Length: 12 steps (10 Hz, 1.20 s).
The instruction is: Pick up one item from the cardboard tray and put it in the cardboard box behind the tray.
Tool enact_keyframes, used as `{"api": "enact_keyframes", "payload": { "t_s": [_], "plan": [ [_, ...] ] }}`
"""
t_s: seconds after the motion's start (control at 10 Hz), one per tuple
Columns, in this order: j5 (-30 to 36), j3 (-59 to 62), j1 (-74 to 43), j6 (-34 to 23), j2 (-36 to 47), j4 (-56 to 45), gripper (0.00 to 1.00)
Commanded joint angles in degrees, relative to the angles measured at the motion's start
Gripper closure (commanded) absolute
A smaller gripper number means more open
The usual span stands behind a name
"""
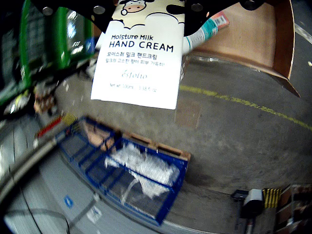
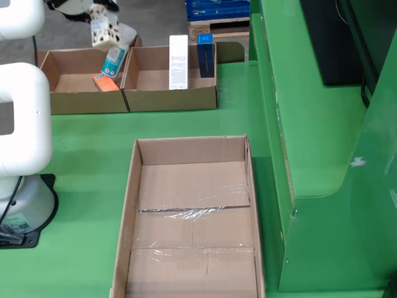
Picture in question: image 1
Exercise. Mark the white bottle teal label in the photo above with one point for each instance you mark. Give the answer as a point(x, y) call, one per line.
point(202, 34)

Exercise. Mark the wooden pallet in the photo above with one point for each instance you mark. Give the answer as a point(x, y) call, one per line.
point(168, 148)

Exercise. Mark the white floor machine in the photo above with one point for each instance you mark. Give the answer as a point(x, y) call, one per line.
point(251, 202)

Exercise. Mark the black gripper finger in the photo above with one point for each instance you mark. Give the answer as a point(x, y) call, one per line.
point(75, 6)
point(219, 5)

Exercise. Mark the cardboard box with bottle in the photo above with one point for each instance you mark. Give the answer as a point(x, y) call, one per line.
point(251, 39)

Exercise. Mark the green metal cabinet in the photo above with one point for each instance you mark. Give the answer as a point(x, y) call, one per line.
point(61, 44)

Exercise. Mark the yellow black striped barrier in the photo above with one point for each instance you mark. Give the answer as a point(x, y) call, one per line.
point(271, 198)

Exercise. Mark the cow print hand cream box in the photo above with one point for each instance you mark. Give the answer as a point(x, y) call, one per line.
point(139, 70)

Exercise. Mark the dark blue box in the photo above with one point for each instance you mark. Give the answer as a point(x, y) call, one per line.
point(89, 45)

